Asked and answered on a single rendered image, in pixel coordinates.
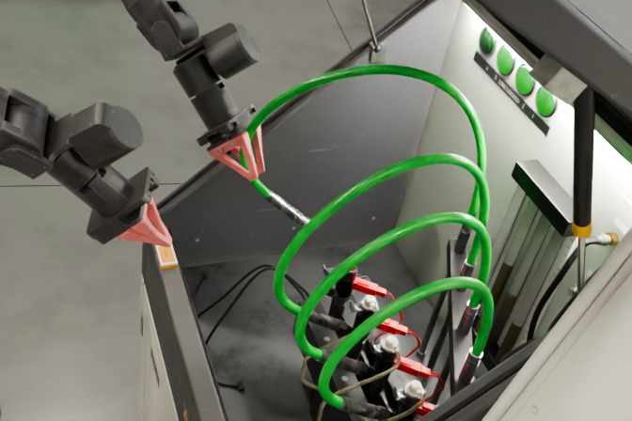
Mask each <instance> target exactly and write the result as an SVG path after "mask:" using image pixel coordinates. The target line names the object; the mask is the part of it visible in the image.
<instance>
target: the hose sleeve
mask: <svg viewBox="0 0 632 421"><path fill-rule="evenodd" d="M265 200H267V201H268V202H269V203H270V204H272V205H273V206H274V207H276V208H277V209H279V210H280V211H282V212H283V213H284V214H286V215H287V216H288V217H290V218H291V219H292V220H294V221H295V222H296V223H297V224H298V225H300V226H303V225H304V224H305V223H306V222H307V220H308V218H307V216H305V215H304V214H303V213H302V212H300V211H299V210H297V209H296V208H295V207H293V206H292V205H291V204H289V203H288V202H287V201H285V200H284V199H283V198H282V197H281V196H279V195H278V194H276V193H275V192H273V191H271V194H270V195H269V196H268V197H267V198H265Z"/></svg>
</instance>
